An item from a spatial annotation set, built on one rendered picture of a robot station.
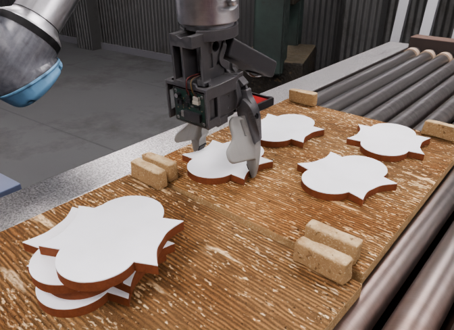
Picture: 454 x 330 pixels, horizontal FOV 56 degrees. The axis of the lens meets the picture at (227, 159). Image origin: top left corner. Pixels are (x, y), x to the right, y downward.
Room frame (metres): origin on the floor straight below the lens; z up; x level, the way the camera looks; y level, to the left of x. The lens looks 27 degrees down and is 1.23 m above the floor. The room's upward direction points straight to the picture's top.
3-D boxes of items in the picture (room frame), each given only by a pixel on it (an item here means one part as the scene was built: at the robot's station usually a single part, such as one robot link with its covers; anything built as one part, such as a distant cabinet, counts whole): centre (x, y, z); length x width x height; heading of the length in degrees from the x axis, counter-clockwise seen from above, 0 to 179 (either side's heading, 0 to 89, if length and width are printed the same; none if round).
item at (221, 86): (0.54, 0.02, 1.08); 0.09 x 0.08 x 0.12; 140
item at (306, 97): (0.83, -0.15, 0.95); 0.06 x 0.02 x 0.03; 50
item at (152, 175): (0.51, 0.11, 0.95); 0.06 x 0.02 x 0.03; 49
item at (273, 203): (0.60, -0.13, 0.93); 0.41 x 0.35 x 0.02; 140
